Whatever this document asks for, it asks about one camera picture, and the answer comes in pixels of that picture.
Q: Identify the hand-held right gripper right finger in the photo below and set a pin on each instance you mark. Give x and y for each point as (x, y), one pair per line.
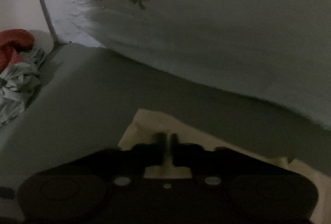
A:
(174, 148)

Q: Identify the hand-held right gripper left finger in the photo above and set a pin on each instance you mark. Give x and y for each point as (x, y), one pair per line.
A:
(160, 147)

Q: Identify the cream garment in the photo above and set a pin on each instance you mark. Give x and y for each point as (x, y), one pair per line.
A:
(147, 125)

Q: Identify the carrot print bed sheet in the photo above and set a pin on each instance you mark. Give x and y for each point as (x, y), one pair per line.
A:
(206, 32)

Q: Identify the grey garment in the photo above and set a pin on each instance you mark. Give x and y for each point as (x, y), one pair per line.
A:
(18, 79)

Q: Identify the red patterned garment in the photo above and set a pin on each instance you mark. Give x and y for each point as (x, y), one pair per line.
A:
(13, 43)

